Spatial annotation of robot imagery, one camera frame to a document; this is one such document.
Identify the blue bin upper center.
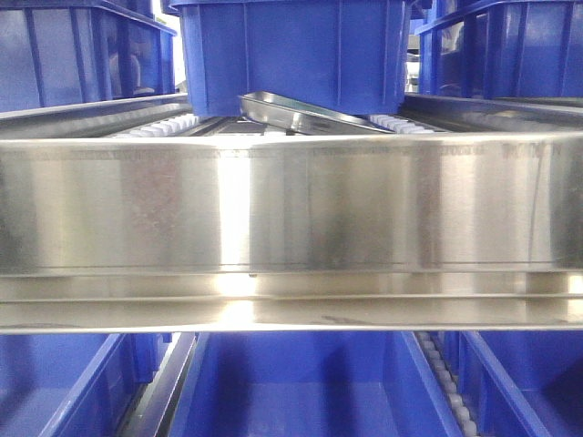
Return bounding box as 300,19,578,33
171,1,412,117

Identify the blue bin lower center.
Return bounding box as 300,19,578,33
170,331,461,436

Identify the steel tray under bin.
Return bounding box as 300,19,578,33
240,91,393,136

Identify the right roller track rail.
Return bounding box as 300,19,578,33
414,331,479,437

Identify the left roller track rail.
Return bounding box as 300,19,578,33
118,332,197,436

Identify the white roller track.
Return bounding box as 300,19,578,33
367,114,438,134
110,114,201,138

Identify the blue bin lower right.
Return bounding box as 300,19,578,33
438,330,582,436

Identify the roller track rail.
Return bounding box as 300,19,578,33
414,331,479,437
118,332,197,436

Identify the stainless steel shelf front rail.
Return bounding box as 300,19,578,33
1,132,582,333

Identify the upper left white roller track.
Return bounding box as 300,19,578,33
110,114,201,138

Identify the blue bin lower left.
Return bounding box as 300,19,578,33
1,333,172,436

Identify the blue bin upper right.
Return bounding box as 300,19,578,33
415,1,582,99

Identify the dark blue bin upper left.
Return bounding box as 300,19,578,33
1,1,175,112

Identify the upper right white roller track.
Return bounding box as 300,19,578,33
367,114,438,134

